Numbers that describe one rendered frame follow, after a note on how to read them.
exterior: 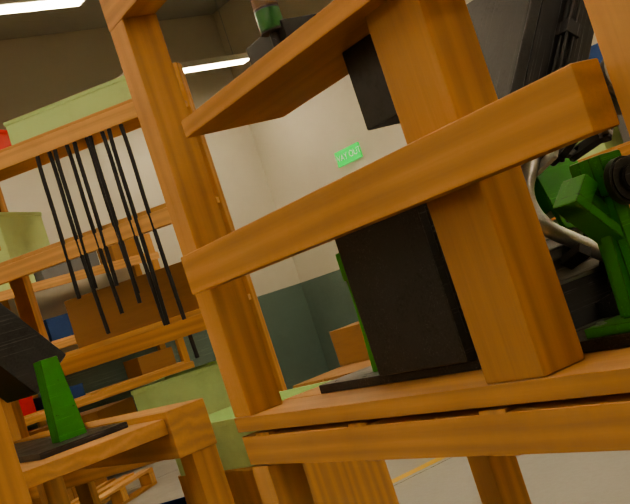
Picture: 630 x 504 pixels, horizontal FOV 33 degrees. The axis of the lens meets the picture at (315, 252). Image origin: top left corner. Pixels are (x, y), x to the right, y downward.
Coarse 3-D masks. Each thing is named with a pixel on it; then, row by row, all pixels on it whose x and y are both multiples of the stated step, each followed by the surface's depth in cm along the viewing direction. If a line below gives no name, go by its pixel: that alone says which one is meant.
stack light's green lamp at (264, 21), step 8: (264, 8) 200; (272, 8) 200; (256, 16) 201; (264, 16) 200; (272, 16) 200; (280, 16) 201; (264, 24) 200; (272, 24) 200; (280, 24) 201; (264, 32) 201
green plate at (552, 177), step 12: (552, 168) 200; (564, 168) 201; (540, 180) 197; (552, 180) 198; (564, 180) 199; (540, 192) 199; (552, 192) 197; (540, 204) 200; (552, 204) 196; (552, 216) 204
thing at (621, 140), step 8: (592, 48) 779; (592, 56) 781; (600, 56) 775; (616, 128) 806; (624, 128) 780; (616, 136) 804; (624, 136) 782; (576, 144) 813; (600, 144) 796; (608, 144) 796; (616, 144) 802; (624, 144) 775; (592, 152) 803; (600, 152) 793; (624, 152) 771
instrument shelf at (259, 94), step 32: (352, 0) 165; (384, 0) 164; (320, 32) 175; (352, 32) 178; (256, 64) 194; (288, 64) 187; (320, 64) 196; (224, 96) 207; (256, 96) 206; (288, 96) 216; (192, 128) 222; (224, 128) 229
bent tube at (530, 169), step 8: (536, 160) 194; (528, 168) 193; (536, 168) 193; (528, 176) 192; (536, 176) 193; (528, 184) 191; (536, 200) 190; (536, 208) 189; (544, 216) 189; (544, 224) 188; (552, 224) 189; (544, 232) 189; (552, 232) 189; (560, 232) 189; (568, 232) 189; (576, 232) 191; (560, 240) 189; (568, 240) 189; (576, 240) 189; (584, 240) 190; (592, 240) 191; (592, 248) 190; (592, 256) 191; (600, 256) 191
